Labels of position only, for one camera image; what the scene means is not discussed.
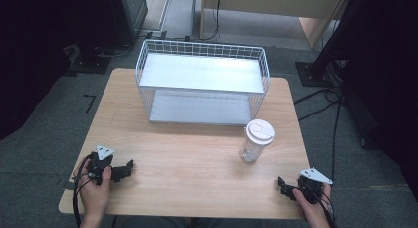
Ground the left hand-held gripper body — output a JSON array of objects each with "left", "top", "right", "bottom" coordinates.
[{"left": 86, "top": 144, "right": 116, "bottom": 186}]

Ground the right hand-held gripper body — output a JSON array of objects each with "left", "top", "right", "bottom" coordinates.
[{"left": 296, "top": 166, "right": 334, "bottom": 205}]

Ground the person's right hand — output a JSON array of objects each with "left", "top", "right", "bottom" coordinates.
[{"left": 291, "top": 183, "right": 333, "bottom": 223}]

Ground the person's left hand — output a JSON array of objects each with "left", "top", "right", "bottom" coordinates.
[{"left": 78, "top": 158, "right": 113, "bottom": 220}]

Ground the clear cup with white lid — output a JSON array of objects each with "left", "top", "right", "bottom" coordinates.
[{"left": 238, "top": 118, "right": 277, "bottom": 164}]

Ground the black stand base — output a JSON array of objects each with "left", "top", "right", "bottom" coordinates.
[
  {"left": 68, "top": 44, "right": 113, "bottom": 75},
  {"left": 294, "top": 0, "right": 374, "bottom": 89}
]

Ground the dark curtain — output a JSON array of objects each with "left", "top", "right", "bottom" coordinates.
[
  {"left": 0, "top": 0, "right": 111, "bottom": 142},
  {"left": 339, "top": 0, "right": 418, "bottom": 204}
]

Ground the black cabinet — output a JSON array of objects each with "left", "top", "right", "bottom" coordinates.
[{"left": 107, "top": 0, "right": 149, "bottom": 48}]

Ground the light wooden desk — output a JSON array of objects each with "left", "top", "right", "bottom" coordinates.
[{"left": 198, "top": 0, "right": 350, "bottom": 50}]

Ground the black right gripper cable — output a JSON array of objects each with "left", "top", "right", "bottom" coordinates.
[{"left": 307, "top": 184, "right": 337, "bottom": 228}]

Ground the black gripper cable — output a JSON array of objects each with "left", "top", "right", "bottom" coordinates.
[
  {"left": 307, "top": 184, "right": 337, "bottom": 228},
  {"left": 72, "top": 153, "right": 97, "bottom": 228}
]

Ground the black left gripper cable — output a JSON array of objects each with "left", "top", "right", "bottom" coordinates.
[{"left": 72, "top": 153, "right": 97, "bottom": 228}]

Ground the black floor cable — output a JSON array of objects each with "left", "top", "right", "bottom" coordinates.
[
  {"left": 293, "top": 87, "right": 345, "bottom": 122},
  {"left": 330, "top": 99, "right": 343, "bottom": 184}
]

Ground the white wire shelf rack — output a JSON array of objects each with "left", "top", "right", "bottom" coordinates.
[{"left": 134, "top": 38, "right": 271, "bottom": 126}]

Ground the black hanging cable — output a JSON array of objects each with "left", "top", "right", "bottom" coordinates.
[{"left": 200, "top": 0, "right": 222, "bottom": 42}]

